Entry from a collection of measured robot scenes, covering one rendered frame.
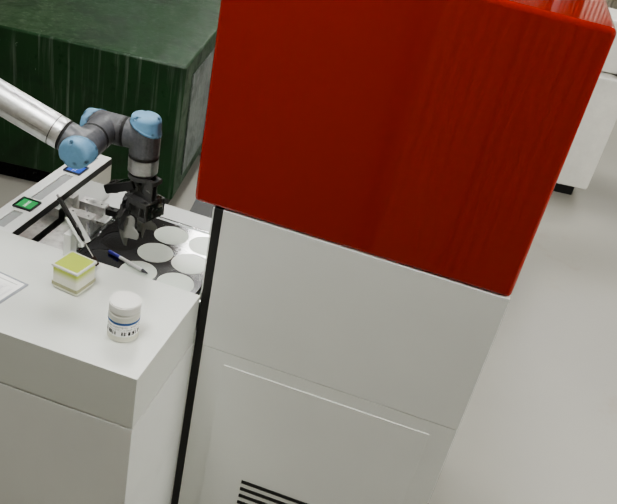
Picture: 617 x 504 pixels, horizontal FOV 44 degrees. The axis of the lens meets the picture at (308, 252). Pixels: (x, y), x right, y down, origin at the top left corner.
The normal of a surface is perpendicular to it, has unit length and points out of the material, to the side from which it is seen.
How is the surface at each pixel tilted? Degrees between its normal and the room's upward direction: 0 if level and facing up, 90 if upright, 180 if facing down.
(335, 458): 90
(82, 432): 90
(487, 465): 0
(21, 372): 90
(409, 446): 90
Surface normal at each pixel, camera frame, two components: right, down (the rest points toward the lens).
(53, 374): -0.26, 0.46
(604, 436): 0.19, -0.84
